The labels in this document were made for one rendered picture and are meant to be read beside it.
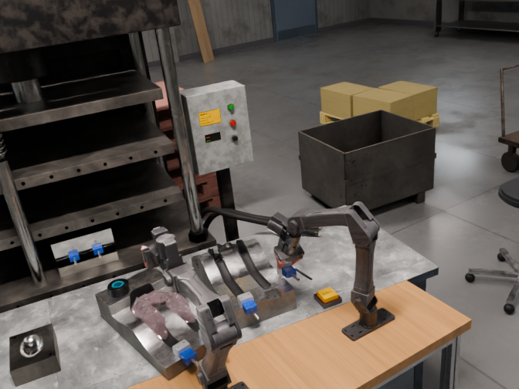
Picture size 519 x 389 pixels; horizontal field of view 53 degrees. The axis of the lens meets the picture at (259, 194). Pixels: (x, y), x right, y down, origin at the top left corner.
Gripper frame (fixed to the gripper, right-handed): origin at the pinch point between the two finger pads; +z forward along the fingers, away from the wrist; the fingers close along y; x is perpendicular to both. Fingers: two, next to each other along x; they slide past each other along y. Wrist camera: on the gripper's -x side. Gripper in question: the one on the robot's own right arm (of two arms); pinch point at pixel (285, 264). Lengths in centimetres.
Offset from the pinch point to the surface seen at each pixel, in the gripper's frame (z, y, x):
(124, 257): 47, 50, -58
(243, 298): 1.0, 20.9, 8.2
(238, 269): 11.3, 13.9, -10.9
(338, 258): 15.9, -32.1, -5.6
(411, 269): 5, -52, 16
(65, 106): -20, 63, -93
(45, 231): 27, 81, -68
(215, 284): 11.8, 25.1, -7.6
